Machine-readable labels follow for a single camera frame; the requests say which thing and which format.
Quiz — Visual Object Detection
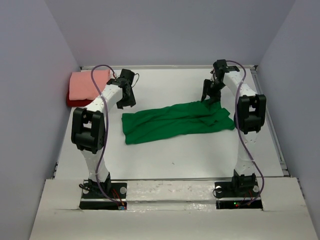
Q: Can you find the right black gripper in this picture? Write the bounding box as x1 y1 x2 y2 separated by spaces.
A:
200 79 226 105

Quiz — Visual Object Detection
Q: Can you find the green t-shirt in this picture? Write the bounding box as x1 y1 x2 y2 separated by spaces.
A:
121 99 235 145

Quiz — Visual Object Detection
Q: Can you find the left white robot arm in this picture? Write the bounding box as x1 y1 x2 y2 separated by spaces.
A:
71 66 136 198

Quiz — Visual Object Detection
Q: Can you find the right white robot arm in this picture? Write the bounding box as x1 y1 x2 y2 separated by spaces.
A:
201 59 267 199

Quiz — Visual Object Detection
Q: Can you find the pink folded t-shirt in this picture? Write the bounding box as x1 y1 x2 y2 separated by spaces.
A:
68 69 110 101

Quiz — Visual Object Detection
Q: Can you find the dark red folded t-shirt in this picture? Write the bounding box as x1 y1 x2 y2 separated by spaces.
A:
66 91 93 108

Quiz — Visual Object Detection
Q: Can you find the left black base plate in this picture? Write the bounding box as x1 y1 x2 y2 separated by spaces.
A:
79 181 128 211

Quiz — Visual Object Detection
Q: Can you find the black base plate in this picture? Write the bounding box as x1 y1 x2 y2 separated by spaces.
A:
79 181 128 211
212 181 263 210

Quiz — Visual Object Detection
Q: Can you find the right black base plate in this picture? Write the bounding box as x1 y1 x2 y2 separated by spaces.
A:
212 181 263 210

